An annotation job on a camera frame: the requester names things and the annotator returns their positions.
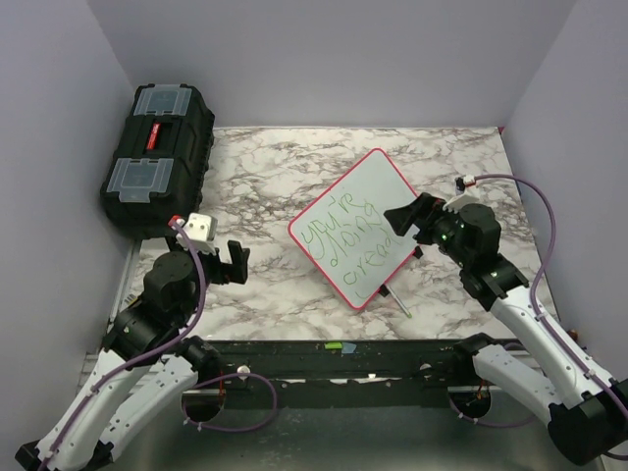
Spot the aluminium extrusion frame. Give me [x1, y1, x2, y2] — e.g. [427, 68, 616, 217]
[56, 239, 185, 471]

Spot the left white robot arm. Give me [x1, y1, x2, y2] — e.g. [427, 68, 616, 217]
[16, 240, 250, 470]

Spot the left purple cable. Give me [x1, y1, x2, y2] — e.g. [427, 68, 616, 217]
[36, 218, 279, 471]

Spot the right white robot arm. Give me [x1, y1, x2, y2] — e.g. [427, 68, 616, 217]
[384, 193, 627, 465]

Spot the black plastic toolbox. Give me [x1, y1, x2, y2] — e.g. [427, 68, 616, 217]
[100, 83, 215, 240]

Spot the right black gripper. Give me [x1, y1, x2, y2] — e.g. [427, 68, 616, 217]
[386, 190, 471, 268]

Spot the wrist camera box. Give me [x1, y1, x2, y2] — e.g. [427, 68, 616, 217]
[174, 213, 218, 254]
[443, 175, 480, 213]

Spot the pink-framed whiteboard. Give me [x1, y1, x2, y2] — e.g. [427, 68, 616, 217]
[288, 148, 418, 310]

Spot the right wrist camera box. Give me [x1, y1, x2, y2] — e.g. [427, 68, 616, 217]
[443, 175, 480, 213]

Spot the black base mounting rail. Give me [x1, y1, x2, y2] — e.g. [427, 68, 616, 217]
[171, 335, 497, 410]

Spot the blue tape piece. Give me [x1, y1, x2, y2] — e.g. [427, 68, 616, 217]
[341, 341, 357, 354]

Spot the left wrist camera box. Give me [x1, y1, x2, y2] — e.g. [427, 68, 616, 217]
[174, 213, 218, 254]

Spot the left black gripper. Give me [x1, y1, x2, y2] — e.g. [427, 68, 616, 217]
[168, 230, 249, 324]

